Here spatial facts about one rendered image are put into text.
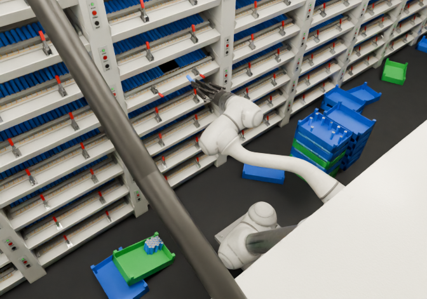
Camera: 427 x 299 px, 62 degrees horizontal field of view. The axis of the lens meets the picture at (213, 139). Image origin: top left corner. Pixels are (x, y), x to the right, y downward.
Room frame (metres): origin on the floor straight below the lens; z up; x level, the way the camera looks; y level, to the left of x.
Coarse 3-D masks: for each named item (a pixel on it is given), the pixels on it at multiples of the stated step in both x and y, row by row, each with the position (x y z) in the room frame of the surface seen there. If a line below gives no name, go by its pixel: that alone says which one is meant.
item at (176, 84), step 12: (204, 48) 1.83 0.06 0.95; (216, 60) 1.75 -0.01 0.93; (168, 72) 1.61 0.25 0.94; (192, 72) 1.64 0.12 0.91; (204, 72) 1.66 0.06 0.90; (168, 84) 1.53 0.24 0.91; (180, 84) 1.55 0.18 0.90; (144, 96) 1.43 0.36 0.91; (156, 96) 1.45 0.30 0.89; (132, 108) 1.36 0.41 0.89
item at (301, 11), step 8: (312, 0) 2.21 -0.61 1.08; (296, 8) 2.23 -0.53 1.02; (304, 8) 2.18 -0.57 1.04; (312, 8) 2.22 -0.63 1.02; (304, 16) 2.18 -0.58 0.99; (304, 24) 2.19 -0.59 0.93; (296, 40) 2.19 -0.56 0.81; (304, 48) 2.23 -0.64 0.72; (296, 56) 2.18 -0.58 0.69; (288, 64) 2.21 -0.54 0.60; (296, 72) 2.21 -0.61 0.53; (296, 80) 2.22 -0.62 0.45; (288, 88) 2.18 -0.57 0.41; (288, 112) 2.22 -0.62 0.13; (288, 120) 2.23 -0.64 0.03
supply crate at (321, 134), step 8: (304, 120) 1.79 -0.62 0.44; (312, 120) 1.83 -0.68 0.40; (320, 120) 1.83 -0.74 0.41; (328, 120) 1.79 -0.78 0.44; (296, 128) 1.73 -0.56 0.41; (304, 128) 1.69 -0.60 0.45; (320, 128) 1.74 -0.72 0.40; (336, 128) 1.73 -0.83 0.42; (344, 128) 1.69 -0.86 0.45; (312, 136) 1.64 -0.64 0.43; (320, 136) 1.67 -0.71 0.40; (328, 136) 1.67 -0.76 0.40; (336, 136) 1.67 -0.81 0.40; (320, 144) 1.59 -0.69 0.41; (328, 144) 1.55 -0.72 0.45; (336, 144) 1.52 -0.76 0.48; (344, 144) 1.60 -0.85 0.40
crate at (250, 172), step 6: (246, 168) 1.72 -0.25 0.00; (252, 168) 1.72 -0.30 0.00; (258, 168) 1.72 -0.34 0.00; (264, 168) 1.72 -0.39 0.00; (270, 168) 1.72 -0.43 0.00; (246, 174) 1.62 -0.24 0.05; (252, 174) 1.66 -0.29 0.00; (258, 174) 1.66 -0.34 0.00; (264, 174) 1.66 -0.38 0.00; (270, 174) 1.66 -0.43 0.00; (276, 174) 1.67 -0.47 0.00; (282, 174) 1.67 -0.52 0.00; (258, 180) 1.61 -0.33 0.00; (264, 180) 1.60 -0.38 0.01; (270, 180) 1.59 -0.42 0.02; (276, 180) 1.58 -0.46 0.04; (282, 180) 1.57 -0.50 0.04
